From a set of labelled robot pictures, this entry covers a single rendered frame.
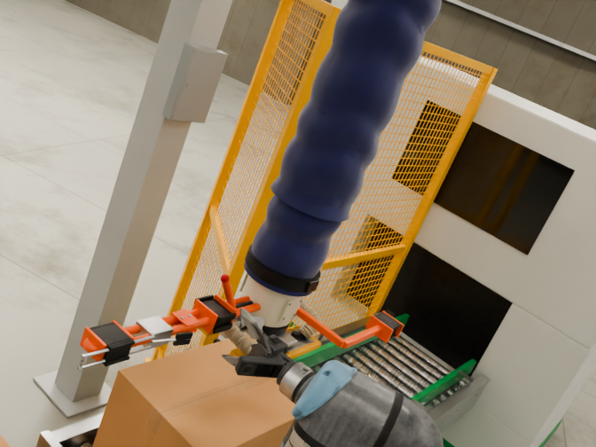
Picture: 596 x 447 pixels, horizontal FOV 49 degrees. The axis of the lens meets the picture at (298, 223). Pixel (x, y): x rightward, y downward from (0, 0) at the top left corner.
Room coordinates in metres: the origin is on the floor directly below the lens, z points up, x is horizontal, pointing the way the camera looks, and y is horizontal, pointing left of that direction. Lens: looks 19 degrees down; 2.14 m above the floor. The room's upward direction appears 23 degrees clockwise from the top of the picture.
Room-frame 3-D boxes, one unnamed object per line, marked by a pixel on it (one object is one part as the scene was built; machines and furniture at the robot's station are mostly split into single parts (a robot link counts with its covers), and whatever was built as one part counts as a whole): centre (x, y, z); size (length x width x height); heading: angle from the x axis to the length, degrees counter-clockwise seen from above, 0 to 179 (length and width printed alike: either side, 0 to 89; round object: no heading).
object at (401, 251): (3.21, -0.36, 1.05); 1.17 x 0.10 x 2.10; 149
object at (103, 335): (1.27, 0.30, 1.27); 0.08 x 0.07 x 0.05; 150
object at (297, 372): (1.42, -0.15, 1.27); 0.09 x 0.05 x 0.10; 150
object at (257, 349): (1.46, -0.08, 1.27); 0.12 x 0.09 x 0.08; 60
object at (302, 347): (1.74, -0.09, 1.16); 0.34 x 0.10 x 0.05; 150
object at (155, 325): (1.38, 0.22, 1.26); 0.07 x 0.07 x 0.04; 60
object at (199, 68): (2.57, 0.59, 1.62); 0.20 x 0.05 x 0.30; 149
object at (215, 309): (1.57, 0.12, 1.27); 0.10 x 0.08 x 0.06; 60
